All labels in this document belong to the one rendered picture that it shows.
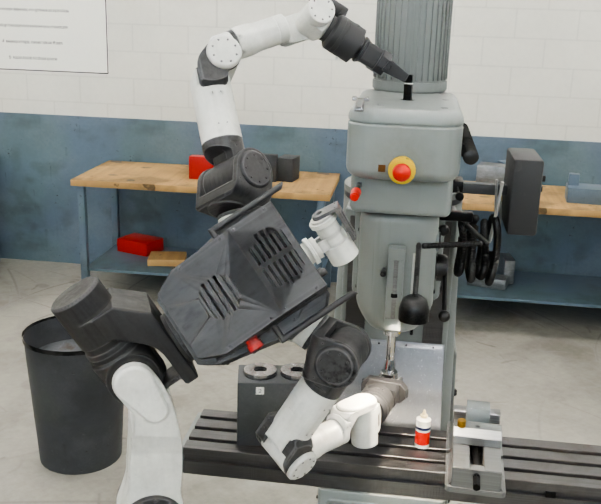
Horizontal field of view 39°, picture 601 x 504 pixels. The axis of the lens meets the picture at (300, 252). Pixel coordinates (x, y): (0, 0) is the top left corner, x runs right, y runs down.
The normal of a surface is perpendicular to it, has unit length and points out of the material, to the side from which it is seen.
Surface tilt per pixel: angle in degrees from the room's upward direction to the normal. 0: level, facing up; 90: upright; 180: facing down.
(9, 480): 0
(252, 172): 62
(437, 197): 90
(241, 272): 75
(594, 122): 90
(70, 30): 90
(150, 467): 90
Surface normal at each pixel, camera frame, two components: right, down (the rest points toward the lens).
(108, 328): 0.26, 0.29
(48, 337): 0.77, 0.15
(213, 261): -0.24, 0.00
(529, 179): -0.14, 0.28
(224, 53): 0.26, -0.22
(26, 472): 0.03, -0.96
